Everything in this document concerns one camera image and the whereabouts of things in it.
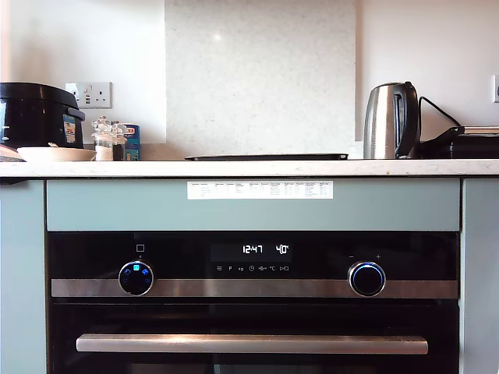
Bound round knob blue ring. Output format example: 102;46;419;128
347;260;387;298

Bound clear pepper grinder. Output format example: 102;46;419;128
111;120;128;162

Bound speckled white splashback panel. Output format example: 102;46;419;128
164;0;358;161

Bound black built-in oven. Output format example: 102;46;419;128
45;230;462;374

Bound black countertop grill appliance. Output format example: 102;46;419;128
412;125;499;160

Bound white printed label sticker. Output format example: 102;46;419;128
186;180;334;200

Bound blue salt box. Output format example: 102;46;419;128
120;123;141;162

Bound white shallow bowl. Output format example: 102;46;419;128
16;146;97;163

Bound steel oven door handle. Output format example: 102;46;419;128
76;333;429;355

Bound grey-green filler panel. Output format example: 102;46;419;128
46;178;462;231

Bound grey-green cabinet front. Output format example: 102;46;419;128
462;178;499;374
0;179;47;374

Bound round mode knob blue symbols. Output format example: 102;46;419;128
118;259;155;297

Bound black flat cooktop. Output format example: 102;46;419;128
184;153;349;161

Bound white double wall socket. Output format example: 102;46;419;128
65;81;113;110

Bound black kettle power cable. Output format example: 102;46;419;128
417;95;463;136

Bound black rice cooker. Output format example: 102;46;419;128
0;81;86;151

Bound stainless steel kettle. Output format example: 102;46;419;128
363;80;422;160

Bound oven digital display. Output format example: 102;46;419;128
210;242;294;274

